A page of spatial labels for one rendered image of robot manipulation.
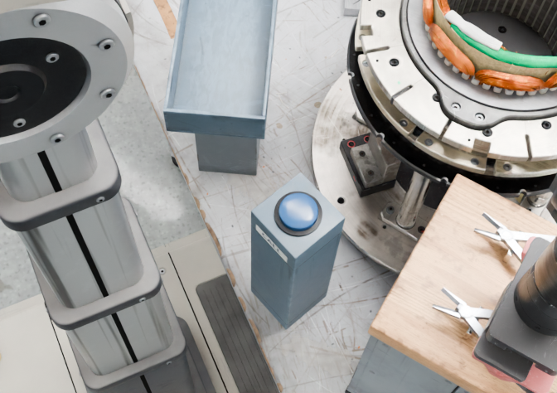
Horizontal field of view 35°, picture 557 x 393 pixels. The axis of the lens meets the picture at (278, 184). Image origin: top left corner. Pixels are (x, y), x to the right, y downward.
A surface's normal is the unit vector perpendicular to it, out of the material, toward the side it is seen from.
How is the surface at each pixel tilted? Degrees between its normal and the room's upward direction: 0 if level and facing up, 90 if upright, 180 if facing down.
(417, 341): 0
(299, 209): 1
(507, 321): 1
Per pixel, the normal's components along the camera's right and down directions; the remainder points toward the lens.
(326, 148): 0.03, -0.44
